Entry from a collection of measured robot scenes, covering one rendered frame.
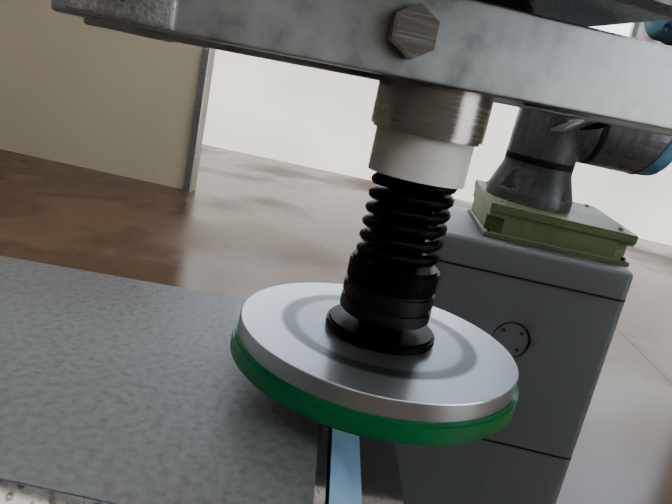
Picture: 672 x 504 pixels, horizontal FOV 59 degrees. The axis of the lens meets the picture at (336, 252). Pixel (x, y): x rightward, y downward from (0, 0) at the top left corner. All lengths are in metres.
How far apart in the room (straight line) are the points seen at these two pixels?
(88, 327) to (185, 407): 0.14
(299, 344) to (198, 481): 0.11
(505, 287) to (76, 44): 5.09
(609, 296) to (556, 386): 0.22
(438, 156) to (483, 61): 0.07
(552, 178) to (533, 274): 0.22
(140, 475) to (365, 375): 0.14
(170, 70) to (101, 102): 0.70
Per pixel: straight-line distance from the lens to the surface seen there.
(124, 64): 5.73
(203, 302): 0.61
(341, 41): 0.35
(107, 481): 0.37
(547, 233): 1.30
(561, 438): 1.42
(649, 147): 1.44
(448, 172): 0.41
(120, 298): 0.60
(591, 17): 0.43
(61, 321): 0.55
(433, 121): 0.39
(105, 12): 0.32
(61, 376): 0.46
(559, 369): 1.34
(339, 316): 0.45
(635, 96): 0.44
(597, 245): 1.33
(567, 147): 1.36
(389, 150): 0.41
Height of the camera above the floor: 1.06
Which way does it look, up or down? 14 degrees down
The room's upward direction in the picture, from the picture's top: 12 degrees clockwise
